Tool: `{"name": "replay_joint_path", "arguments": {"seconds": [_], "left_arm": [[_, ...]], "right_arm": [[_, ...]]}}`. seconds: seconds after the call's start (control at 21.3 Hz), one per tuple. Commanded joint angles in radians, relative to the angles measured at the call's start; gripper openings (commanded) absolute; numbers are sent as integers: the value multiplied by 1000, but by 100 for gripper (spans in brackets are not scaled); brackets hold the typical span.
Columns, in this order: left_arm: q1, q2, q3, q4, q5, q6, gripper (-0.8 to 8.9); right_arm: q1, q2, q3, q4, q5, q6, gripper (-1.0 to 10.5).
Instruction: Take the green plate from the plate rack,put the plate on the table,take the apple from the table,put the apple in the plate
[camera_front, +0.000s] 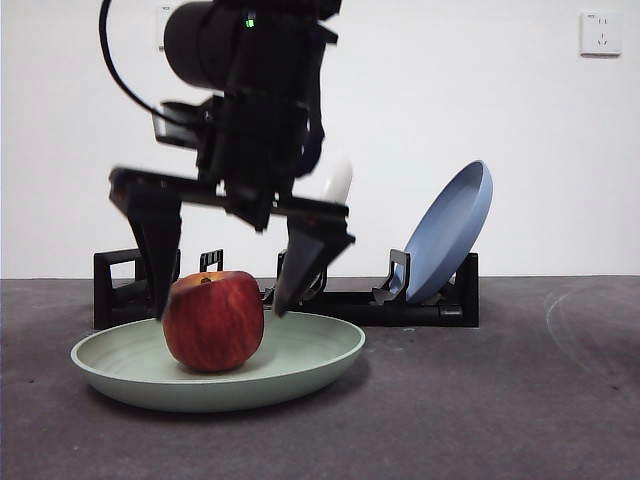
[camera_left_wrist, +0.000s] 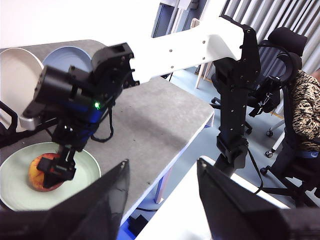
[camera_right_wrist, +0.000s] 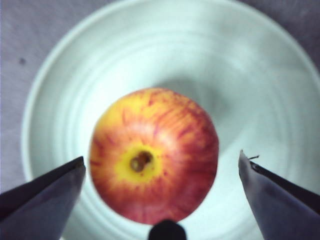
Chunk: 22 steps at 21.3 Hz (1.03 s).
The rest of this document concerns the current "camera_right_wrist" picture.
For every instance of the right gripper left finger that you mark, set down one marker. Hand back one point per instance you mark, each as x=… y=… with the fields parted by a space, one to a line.
x=42 y=207

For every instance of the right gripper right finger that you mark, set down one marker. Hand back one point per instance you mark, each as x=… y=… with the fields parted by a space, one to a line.
x=280 y=207

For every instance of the red yellow apple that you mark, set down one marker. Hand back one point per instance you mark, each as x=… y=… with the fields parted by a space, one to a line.
x=155 y=150

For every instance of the green plate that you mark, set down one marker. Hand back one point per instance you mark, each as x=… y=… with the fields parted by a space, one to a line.
x=175 y=50

